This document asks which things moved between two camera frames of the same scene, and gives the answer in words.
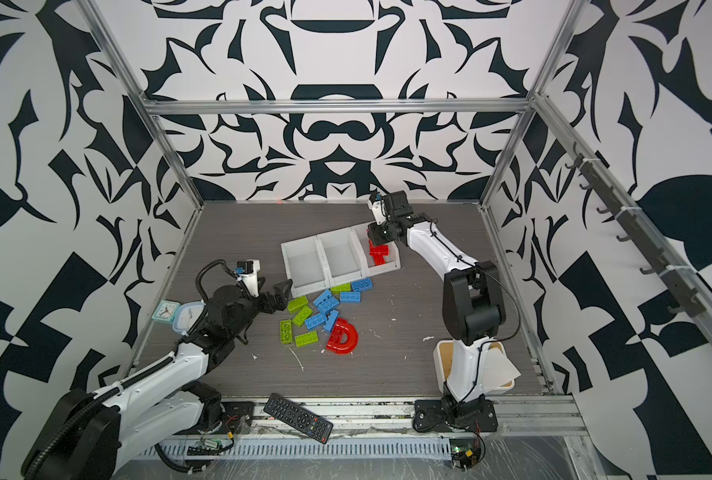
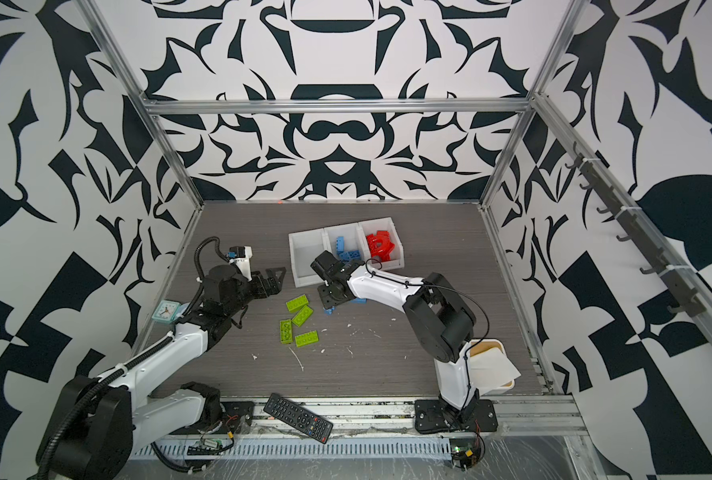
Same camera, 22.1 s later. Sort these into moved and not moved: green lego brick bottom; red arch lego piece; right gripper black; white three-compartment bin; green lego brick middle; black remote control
Moved: right gripper black; red arch lego piece
Not moved: black remote control; green lego brick middle; white three-compartment bin; green lego brick bottom
